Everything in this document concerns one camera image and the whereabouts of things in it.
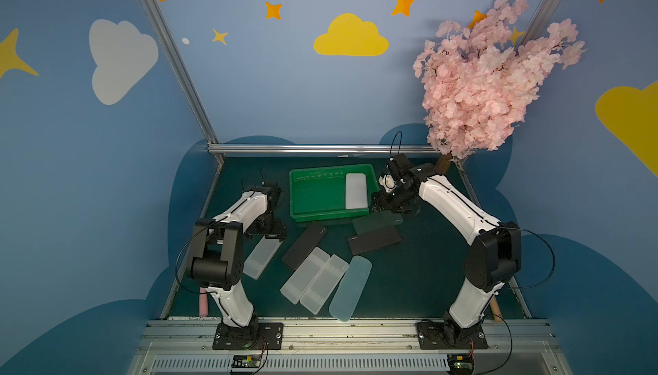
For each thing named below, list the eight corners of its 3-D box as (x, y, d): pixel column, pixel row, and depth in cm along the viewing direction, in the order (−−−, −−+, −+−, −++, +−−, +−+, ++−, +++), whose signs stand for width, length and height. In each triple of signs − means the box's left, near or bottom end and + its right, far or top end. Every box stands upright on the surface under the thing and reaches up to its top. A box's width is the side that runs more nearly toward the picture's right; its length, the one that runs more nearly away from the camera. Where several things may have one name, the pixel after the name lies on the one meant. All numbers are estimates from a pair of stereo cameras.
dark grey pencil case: (352, 255, 93) (352, 251, 91) (347, 240, 97) (347, 236, 94) (400, 241, 97) (402, 238, 94) (393, 228, 101) (395, 224, 98)
